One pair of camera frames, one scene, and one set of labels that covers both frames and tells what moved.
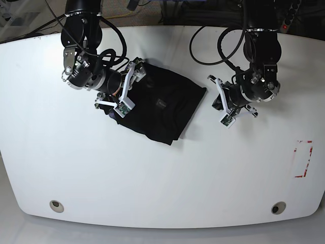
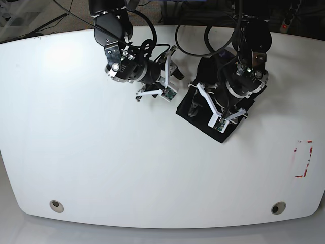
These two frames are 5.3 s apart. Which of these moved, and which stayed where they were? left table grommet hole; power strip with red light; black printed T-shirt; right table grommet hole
Moved: black printed T-shirt
Stayed: left table grommet hole; power strip with red light; right table grommet hole
